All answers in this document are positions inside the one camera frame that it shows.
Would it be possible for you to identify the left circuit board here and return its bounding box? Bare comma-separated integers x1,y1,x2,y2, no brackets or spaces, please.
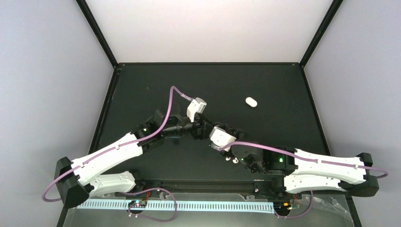
128,200,148,209

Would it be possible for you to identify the purple cable loop front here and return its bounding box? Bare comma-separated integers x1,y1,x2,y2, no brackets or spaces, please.
127,187,178,222

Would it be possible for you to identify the light blue cable duct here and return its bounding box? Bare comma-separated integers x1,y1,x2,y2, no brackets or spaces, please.
77,199,275,214

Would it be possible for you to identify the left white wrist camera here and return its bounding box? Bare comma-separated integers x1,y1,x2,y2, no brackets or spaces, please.
186,97,207,122

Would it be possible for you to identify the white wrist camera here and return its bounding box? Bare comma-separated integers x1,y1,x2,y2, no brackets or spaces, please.
186,97,207,122
209,126,236,151

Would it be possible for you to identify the right circuit board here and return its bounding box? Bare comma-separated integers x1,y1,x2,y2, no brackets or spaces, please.
273,202,300,210

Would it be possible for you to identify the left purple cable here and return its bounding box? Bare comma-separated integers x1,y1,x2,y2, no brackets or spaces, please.
42,86,193,203

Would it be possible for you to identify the white charging case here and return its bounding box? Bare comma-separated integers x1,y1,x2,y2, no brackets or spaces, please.
245,97,258,108

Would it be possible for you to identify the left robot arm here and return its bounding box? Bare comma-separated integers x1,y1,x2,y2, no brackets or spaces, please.
54,110,213,209

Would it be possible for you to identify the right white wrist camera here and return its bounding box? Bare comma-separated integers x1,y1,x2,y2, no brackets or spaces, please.
209,126,236,151

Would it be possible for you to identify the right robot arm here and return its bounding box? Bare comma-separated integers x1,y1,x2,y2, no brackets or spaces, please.
209,126,379,198

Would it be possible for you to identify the circuit board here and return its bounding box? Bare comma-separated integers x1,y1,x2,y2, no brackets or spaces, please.
273,202,300,210
128,200,148,209

